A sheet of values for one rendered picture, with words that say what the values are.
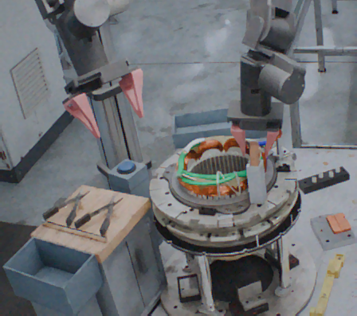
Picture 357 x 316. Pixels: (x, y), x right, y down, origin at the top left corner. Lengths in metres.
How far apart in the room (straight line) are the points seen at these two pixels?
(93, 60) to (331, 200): 0.96
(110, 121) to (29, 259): 0.50
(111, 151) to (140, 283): 0.45
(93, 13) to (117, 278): 0.63
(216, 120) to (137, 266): 0.50
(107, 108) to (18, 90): 2.00
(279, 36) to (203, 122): 0.65
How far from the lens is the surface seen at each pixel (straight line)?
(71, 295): 1.21
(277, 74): 1.02
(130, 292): 1.38
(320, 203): 1.73
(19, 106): 3.64
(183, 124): 1.67
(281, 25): 1.06
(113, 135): 1.67
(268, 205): 1.22
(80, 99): 0.95
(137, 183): 1.52
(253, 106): 1.09
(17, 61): 3.63
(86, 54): 0.98
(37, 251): 1.35
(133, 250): 1.35
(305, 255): 1.54
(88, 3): 0.92
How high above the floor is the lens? 1.83
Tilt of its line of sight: 30 degrees down
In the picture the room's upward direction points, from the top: 11 degrees counter-clockwise
